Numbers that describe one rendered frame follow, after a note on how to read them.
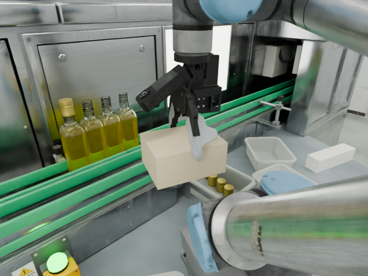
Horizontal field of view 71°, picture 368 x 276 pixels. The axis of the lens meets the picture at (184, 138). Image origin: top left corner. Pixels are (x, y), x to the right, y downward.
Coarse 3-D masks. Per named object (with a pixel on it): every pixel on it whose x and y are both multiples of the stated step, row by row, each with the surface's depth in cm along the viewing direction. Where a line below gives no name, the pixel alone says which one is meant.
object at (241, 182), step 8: (232, 168) 96; (224, 176) 100; (232, 176) 97; (240, 176) 94; (248, 176) 92; (200, 184) 88; (232, 184) 98; (240, 184) 95; (248, 184) 92; (208, 192) 84; (216, 192) 95
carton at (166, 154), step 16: (176, 128) 61; (144, 144) 56; (160, 144) 54; (176, 144) 54; (208, 144) 54; (224, 144) 54; (144, 160) 60; (160, 160) 50; (176, 160) 51; (192, 160) 53; (208, 160) 54; (224, 160) 56; (160, 176) 51; (176, 176) 53; (192, 176) 55
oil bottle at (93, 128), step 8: (80, 120) 75; (88, 120) 74; (96, 120) 75; (88, 128) 73; (96, 128) 75; (88, 136) 74; (96, 136) 76; (104, 136) 77; (88, 144) 75; (96, 144) 76; (104, 144) 78; (96, 152) 77; (104, 152) 79; (96, 160) 78
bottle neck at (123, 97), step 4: (120, 96) 79; (124, 96) 79; (120, 100) 80; (124, 100) 79; (120, 104) 80; (124, 104) 80; (128, 104) 81; (120, 108) 81; (124, 108) 81; (128, 108) 81
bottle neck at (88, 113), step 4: (88, 100) 74; (84, 104) 72; (88, 104) 72; (92, 104) 73; (84, 108) 72; (88, 108) 73; (92, 108) 73; (84, 112) 73; (88, 112) 73; (92, 112) 74; (84, 116) 74; (88, 116) 73; (92, 116) 74
